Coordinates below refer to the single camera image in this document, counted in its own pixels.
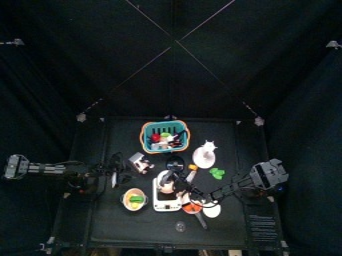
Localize silver kettle with black handle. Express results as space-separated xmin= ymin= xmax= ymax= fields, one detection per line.
xmin=156 ymin=169 xmax=180 ymax=195

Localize orange red toy food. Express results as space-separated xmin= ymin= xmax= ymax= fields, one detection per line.
xmin=180 ymin=198 xmax=206 ymax=216

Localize white round disc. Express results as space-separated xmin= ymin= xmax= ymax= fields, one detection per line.
xmin=202 ymin=201 xmax=223 ymax=219

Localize grey and white toy appliance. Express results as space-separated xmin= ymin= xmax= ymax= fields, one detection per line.
xmin=127 ymin=151 xmax=155 ymax=175

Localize white toy kitchen scale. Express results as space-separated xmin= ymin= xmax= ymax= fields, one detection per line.
xmin=151 ymin=177 xmax=184 ymax=213

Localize black round lid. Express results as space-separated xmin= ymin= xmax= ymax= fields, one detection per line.
xmin=164 ymin=155 xmax=186 ymax=172

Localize grey toy knife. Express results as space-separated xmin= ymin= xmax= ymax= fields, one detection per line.
xmin=194 ymin=212 xmax=210 ymax=231

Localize toy pot with food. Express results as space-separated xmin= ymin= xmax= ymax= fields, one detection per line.
xmin=119 ymin=187 xmax=150 ymax=212

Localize teal basket with orange rim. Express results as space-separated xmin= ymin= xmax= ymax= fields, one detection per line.
xmin=139 ymin=120 xmax=192 ymax=155

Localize green toy vegetable pieces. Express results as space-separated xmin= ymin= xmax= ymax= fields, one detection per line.
xmin=208 ymin=167 xmax=227 ymax=181

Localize white toy food piece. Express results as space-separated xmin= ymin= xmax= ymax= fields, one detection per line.
xmin=151 ymin=138 xmax=171 ymax=151

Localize black and red toy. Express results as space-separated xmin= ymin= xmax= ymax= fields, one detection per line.
xmin=168 ymin=131 xmax=187 ymax=149

